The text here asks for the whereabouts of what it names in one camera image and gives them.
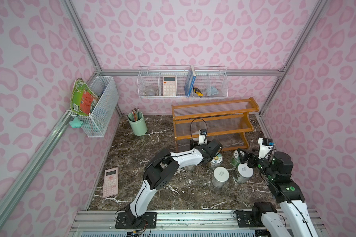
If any green leaf lid seed jar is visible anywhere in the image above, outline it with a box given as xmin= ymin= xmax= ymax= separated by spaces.
xmin=231 ymin=150 xmax=240 ymax=168

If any tomato lid seed jar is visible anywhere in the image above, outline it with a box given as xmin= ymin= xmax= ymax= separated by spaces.
xmin=185 ymin=165 xmax=197 ymax=172

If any sunflower lid seed jar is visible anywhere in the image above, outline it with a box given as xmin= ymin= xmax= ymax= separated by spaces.
xmin=208 ymin=153 xmax=223 ymax=170

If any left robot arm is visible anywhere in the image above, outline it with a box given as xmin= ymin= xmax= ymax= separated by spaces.
xmin=125 ymin=139 xmax=223 ymax=223

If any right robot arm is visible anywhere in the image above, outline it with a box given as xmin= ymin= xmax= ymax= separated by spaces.
xmin=236 ymin=149 xmax=318 ymax=237

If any orange wooden three-tier shelf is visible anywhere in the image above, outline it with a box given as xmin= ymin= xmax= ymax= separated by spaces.
xmin=172 ymin=97 xmax=260 ymax=151

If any yellow black tool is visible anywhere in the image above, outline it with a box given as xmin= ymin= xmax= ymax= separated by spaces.
xmin=193 ymin=87 xmax=203 ymax=98

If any light blue cup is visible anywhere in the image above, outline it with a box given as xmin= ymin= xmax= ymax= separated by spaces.
xmin=207 ymin=86 xmax=219 ymax=97

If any white pink calculator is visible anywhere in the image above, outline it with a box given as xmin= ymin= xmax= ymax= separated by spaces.
xmin=162 ymin=76 xmax=177 ymax=96

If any blue book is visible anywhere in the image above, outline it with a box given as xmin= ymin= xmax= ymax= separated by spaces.
xmin=184 ymin=65 xmax=196 ymax=97

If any mint green pencil cup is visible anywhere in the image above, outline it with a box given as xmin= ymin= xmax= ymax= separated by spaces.
xmin=127 ymin=111 xmax=148 ymax=136

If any coloured pencils bundle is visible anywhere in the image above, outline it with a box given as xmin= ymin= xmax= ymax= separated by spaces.
xmin=132 ymin=108 xmax=139 ymax=121

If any clear glass bowl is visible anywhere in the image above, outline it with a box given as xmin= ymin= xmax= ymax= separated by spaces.
xmin=144 ymin=87 xmax=159 ymax=96

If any pink calculator on table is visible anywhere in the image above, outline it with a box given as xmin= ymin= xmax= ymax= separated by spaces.
xmin=102 ymin=167 xmax=119 ymax=198

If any white mesh side basket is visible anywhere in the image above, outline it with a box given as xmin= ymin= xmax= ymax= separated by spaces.
xmin=72 ymin=76 xmax=119 ymax=138

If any green red snack bag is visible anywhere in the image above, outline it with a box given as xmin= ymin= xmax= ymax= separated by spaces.
xmin=70 ymin=78 xmax=99 ymax=116

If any mint green star toy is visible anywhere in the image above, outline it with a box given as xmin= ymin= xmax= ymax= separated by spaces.
xmin=69 ymin=116 xmax=84 ymax=128

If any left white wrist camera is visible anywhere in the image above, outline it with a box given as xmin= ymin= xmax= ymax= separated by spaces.
xmin=198 ymin=129 xmax=208 ymax=145

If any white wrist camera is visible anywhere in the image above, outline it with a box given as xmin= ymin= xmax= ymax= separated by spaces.
xmin=258 ymin=138 xmax=275 ymax=159
xmin=198 ymin=129 xmax=208 ymax=145

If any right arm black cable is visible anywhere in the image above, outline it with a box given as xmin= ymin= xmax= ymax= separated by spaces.
xmin=232 ymin=148 xmax=315 ymax=237

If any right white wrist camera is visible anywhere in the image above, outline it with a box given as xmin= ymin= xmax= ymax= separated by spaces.
xmin=258 ymin=138 xmax=275 ymax=159

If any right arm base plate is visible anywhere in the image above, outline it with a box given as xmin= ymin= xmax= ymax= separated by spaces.
xmin=232 ymin=209 xmax=264 ymax=228

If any white wire wall basket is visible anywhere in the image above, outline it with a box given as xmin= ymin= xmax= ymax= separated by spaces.
xmin=137 ymin=65 xmax=228 ymax=99

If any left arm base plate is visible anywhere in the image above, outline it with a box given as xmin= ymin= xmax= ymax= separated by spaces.
xmin=115 ymin=212 xmax=157 ymax=229

